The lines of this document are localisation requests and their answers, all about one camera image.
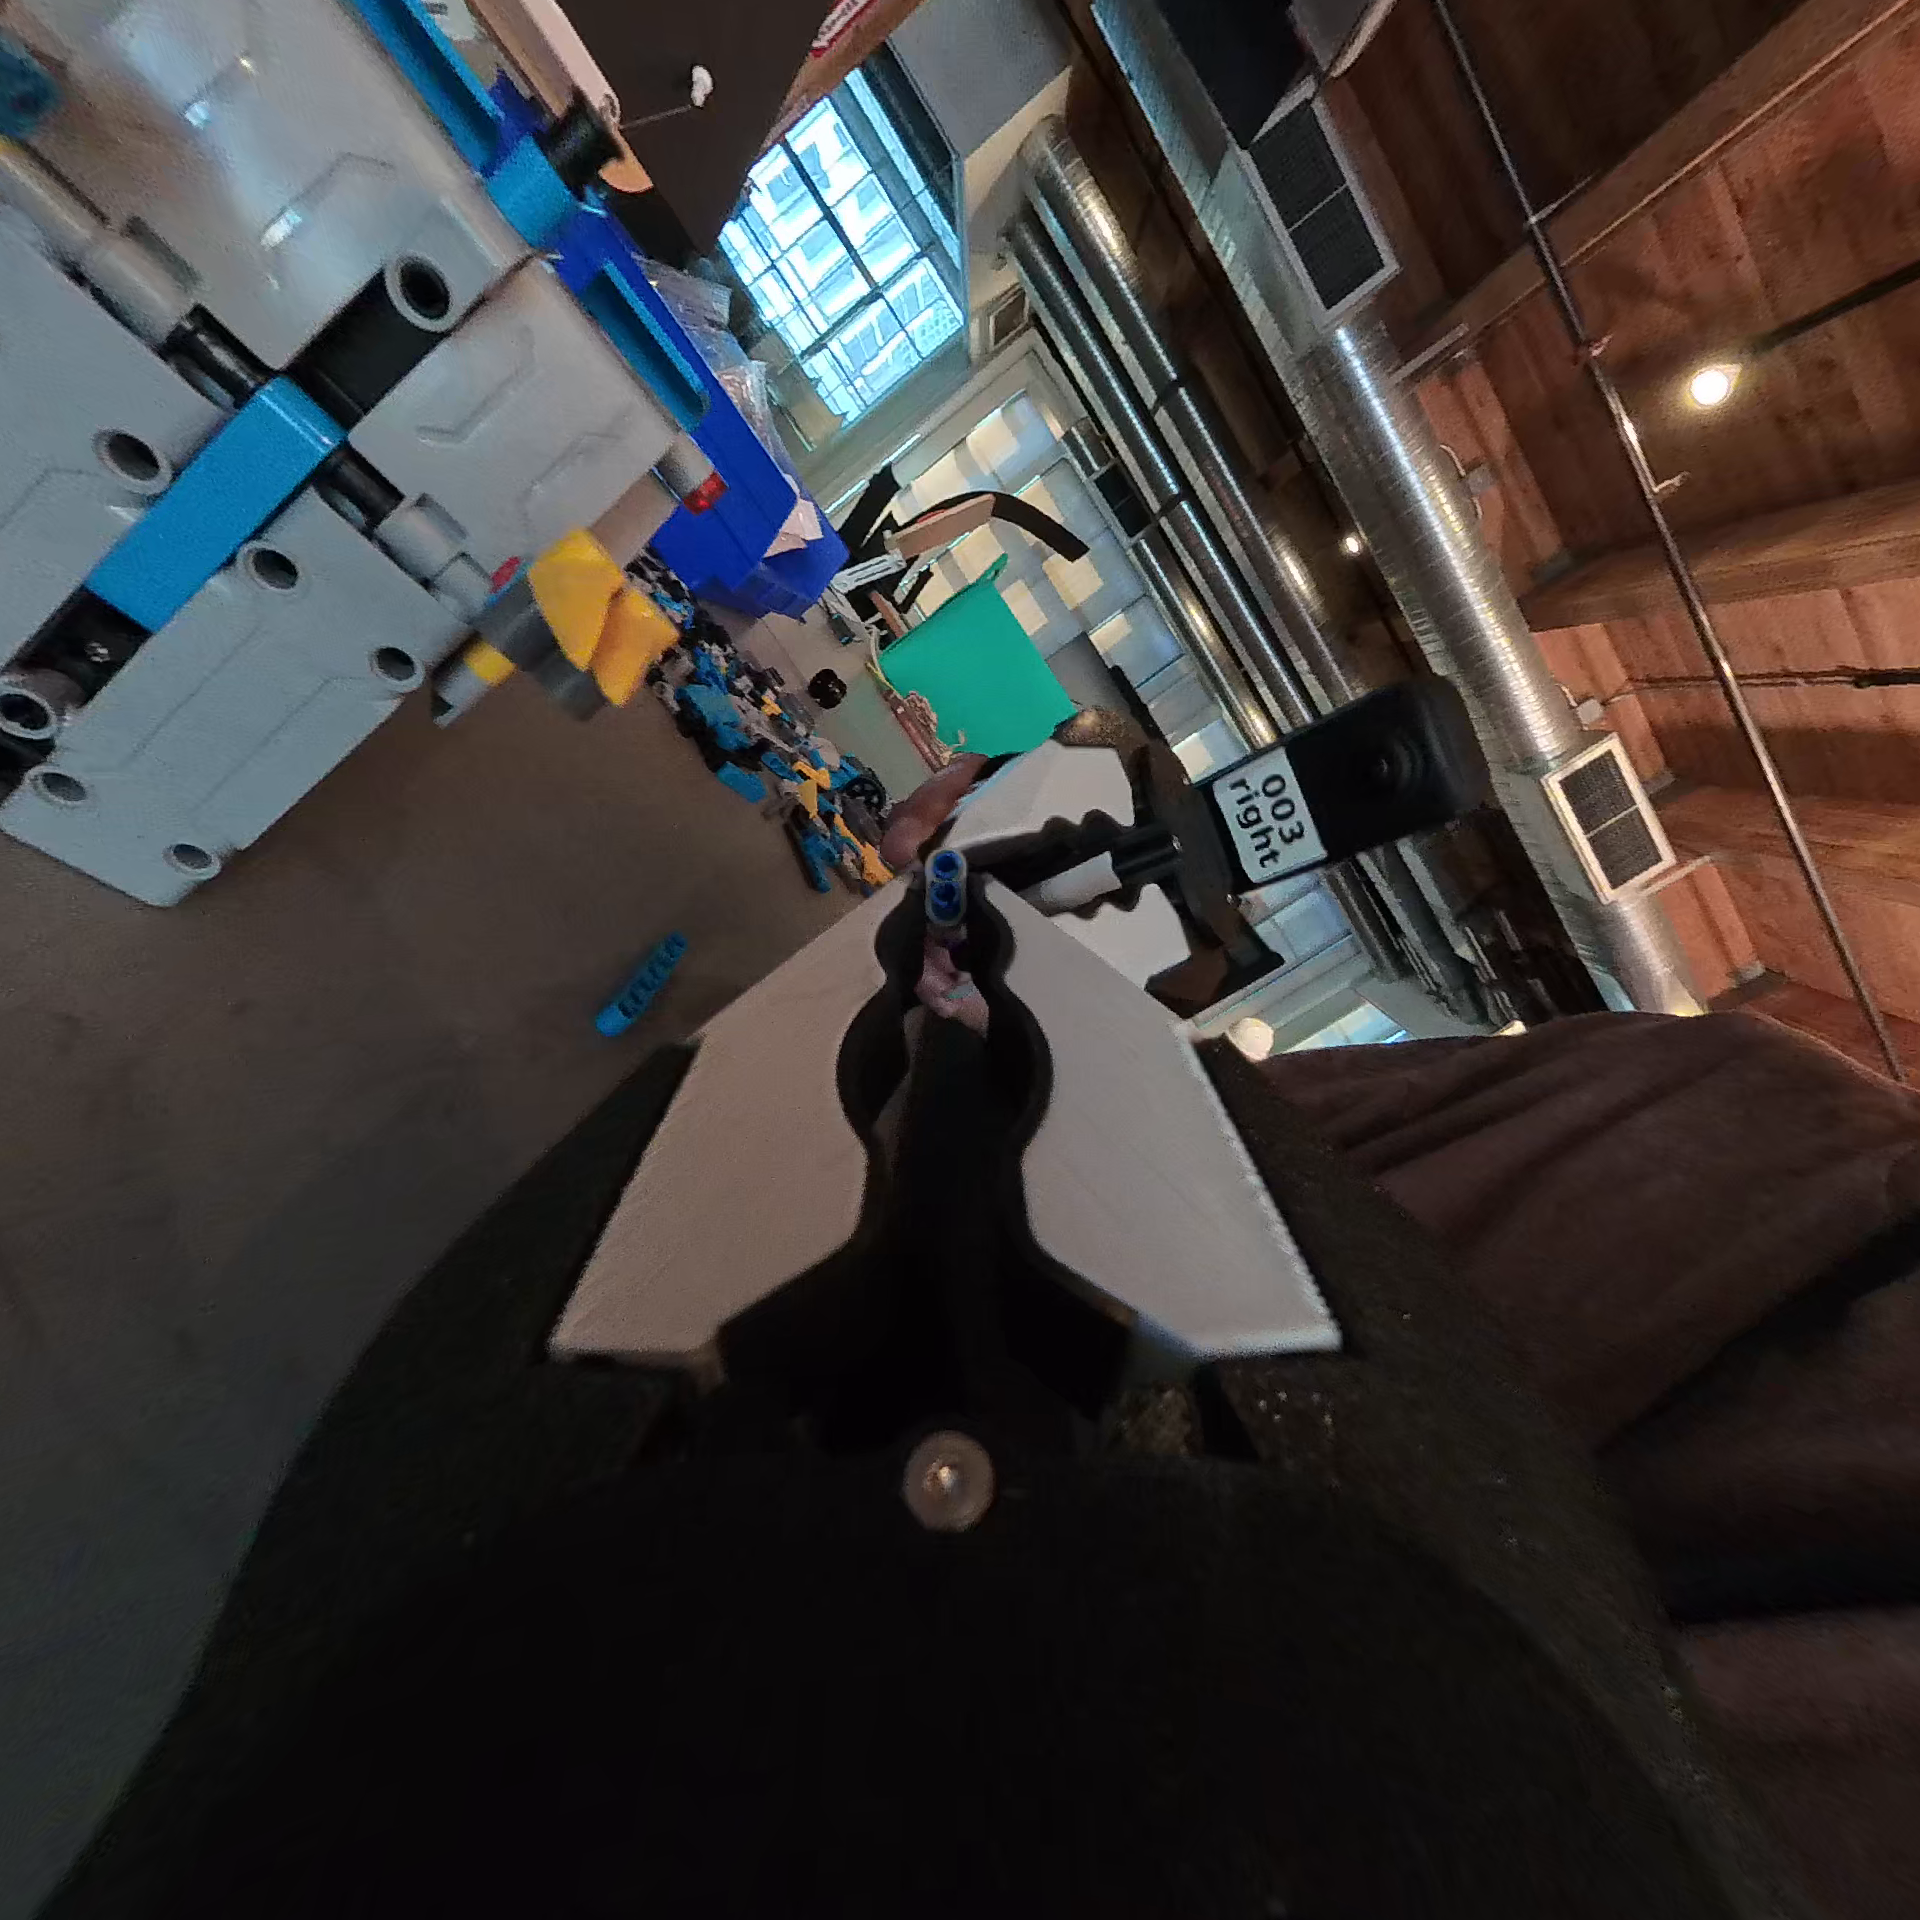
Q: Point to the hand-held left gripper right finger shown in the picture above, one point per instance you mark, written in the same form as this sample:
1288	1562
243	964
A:
1156	1187

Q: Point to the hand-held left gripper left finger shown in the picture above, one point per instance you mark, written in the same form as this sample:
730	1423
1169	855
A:
720	1202

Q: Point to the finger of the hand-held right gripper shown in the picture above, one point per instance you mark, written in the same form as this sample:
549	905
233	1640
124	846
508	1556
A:
1124	886
1049	788

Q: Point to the blue brick beam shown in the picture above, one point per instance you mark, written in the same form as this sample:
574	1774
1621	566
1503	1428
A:
644	986

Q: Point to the pile of toy brick parts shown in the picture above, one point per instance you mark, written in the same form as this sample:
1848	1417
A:
752	720

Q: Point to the toy brick robot model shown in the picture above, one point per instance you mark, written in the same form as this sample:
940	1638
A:
225	452

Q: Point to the person's right hand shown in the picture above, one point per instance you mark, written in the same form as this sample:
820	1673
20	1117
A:
940	819

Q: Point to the teal storage bin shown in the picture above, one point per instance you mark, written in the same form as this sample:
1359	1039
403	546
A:
975	674

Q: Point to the white vent grille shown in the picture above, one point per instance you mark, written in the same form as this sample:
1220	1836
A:
1608	819
1320	209

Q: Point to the wooden chair with black arc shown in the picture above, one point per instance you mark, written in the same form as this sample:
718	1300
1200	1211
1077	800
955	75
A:
960	517

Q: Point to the black ceiling pipe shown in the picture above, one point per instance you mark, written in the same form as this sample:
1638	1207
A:
1679	526

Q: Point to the blue storage bin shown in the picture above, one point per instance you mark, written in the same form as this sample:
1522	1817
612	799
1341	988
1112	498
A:
752	495

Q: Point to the ceiling spot light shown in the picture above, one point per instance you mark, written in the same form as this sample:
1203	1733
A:
1711	387

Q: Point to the person's brown shirt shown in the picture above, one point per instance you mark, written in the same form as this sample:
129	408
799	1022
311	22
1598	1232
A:
1652	1277

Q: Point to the clear plastic bags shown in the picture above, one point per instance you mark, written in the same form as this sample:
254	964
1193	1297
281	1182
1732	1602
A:
720	331

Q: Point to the large grid window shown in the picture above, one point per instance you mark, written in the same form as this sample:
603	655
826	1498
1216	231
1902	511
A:
841	256

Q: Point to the black screen panel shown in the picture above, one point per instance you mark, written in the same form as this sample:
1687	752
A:
720	92

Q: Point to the silver air duct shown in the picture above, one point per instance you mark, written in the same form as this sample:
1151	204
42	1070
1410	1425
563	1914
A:
1440	571

